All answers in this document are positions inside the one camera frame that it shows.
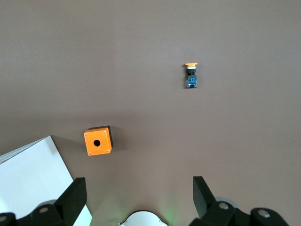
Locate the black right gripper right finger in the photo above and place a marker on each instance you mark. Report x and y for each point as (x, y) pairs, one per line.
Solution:
(204, 202)

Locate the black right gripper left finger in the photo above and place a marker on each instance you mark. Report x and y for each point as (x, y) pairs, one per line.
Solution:
(70, 202)

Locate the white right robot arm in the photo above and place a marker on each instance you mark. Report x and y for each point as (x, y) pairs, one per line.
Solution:
(143, 220)

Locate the white drawer cabinet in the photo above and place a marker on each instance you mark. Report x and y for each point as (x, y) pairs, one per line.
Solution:
(28, 169)

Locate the yellow mushroom push button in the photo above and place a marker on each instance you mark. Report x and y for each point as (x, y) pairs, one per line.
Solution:
(191, 78)

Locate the orange button enclosure box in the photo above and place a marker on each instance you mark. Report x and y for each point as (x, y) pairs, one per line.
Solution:
(103, 148)

